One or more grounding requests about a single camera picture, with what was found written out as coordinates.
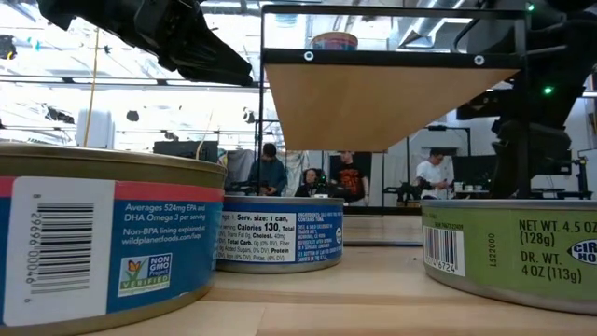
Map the white pillar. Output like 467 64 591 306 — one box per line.
76 106 117 149

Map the black table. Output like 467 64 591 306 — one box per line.
557 188 593 201

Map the black computer monitor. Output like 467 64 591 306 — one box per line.
152 139 220 164
451 154 495 192

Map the silver can blue label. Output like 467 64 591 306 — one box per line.
215 194 347 274

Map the teal patterned cloth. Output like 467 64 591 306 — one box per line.
285 148 311 173

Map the gold can blue pink label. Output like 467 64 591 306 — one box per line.
311 31 360 51
0 141 229 336

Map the thick yellow cable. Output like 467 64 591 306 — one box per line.
83 26 101 147

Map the grey cloth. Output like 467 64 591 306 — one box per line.
225 148 256 184

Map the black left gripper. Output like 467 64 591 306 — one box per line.
134 0 256 88

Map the person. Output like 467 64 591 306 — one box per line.
295 167 328 199
414 147 450 201
246 142 289 197
329 150 370 207

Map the silver can olive green label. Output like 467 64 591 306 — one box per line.
420 198 597 316

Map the black flat screen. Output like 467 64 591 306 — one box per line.
557 147 574 176

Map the black hanging fixture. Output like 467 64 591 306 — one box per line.
44 105 76 126
0 34 18 61

